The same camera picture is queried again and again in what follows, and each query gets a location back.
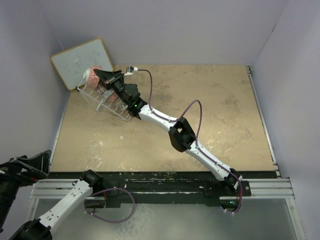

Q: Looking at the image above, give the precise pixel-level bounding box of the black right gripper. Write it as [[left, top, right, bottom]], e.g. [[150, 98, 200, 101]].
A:
[[94, 70, 130, 105]]

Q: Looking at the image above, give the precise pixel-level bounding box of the blue triangle pattern bowl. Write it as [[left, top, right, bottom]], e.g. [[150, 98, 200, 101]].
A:
[[95, 83, 107, 95]]

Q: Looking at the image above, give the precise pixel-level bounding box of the black leaf pattern bowl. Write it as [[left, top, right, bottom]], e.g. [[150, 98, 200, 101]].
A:
[[102, 89, 114, 99]]

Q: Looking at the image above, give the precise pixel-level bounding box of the pink floral pattern bowl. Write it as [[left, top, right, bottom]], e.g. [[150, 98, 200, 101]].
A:
[[107, 92, 118, 103]]

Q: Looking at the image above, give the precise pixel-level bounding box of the brown floral pattern bowl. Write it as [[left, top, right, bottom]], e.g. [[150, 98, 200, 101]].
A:
[[114, 98, 124, 106]]

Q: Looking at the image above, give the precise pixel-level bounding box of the white black diamond bowl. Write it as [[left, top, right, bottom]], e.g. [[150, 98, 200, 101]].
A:
[[120, 104, 128, 110]]

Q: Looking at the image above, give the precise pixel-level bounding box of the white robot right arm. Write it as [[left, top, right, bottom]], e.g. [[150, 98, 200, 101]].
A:
[[93, 67, 243, 196]]

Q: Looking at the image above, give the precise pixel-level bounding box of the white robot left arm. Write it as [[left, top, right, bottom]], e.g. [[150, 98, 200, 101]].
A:
[[0, 150, 103, 240]]

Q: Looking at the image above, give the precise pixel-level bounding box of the yellow framed whiteboard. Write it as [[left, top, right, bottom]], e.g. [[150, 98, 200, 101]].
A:
[[50, 38, 114, 91]]

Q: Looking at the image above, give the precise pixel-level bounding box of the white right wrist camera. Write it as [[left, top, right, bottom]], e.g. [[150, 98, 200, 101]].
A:
[[123, 66, 139, 76]]

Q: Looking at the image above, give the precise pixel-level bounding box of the white wire dish rack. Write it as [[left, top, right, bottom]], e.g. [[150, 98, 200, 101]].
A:
[[76, 79, 131, 122]]

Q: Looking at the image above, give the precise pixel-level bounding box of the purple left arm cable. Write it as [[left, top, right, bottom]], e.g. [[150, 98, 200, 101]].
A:
[[83, 186, 136, 223]]

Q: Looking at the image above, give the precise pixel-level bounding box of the black aluminium base frame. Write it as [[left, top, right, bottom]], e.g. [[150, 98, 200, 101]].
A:
[[29, 171, 293, 208]]

